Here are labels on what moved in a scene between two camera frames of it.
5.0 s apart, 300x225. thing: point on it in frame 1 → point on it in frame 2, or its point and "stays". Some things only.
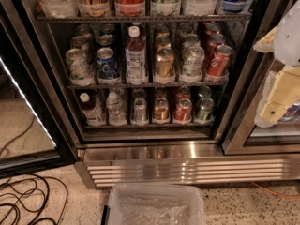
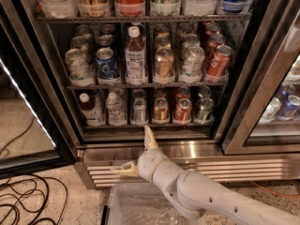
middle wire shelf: [148, 86] stays
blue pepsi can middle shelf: [107, 63] stays
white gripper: [289, 37] → [149, 164]
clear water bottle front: [115, 110] stays
